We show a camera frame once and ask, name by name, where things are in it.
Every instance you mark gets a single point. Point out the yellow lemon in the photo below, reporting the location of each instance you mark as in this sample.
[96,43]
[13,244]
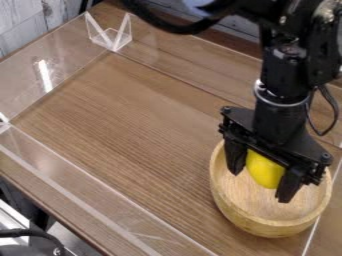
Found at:
[265,171]

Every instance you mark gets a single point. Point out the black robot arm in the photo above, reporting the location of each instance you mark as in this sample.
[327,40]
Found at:
[298,31]

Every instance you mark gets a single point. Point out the clear acrylic corner bracket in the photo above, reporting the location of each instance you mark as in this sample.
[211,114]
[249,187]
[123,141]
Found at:
[110,38]

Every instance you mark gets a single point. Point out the light wooden bowl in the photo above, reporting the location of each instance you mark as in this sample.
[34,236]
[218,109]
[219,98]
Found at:
[250,206]

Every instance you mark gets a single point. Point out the clear acrylic enclosure walls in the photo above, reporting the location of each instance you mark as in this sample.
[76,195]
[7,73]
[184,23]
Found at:
[107,135]

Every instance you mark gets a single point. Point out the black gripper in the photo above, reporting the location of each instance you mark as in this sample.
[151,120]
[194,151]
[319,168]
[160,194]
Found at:
[273,130]

